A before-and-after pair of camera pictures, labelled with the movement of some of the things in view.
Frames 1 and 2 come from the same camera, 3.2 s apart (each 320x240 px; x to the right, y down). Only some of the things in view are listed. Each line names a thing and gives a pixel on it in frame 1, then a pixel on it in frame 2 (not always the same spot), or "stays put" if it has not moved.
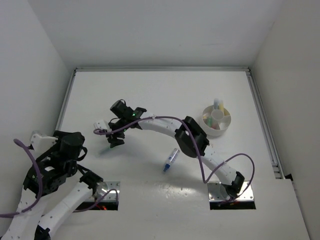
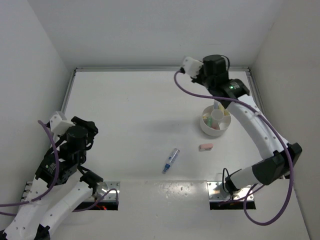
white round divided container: x=216 y=122 stays put
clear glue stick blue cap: x=172 y=159 stays put
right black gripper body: x=120 y=123 → x=201 y=79
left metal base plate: x=103 y=187 stays put
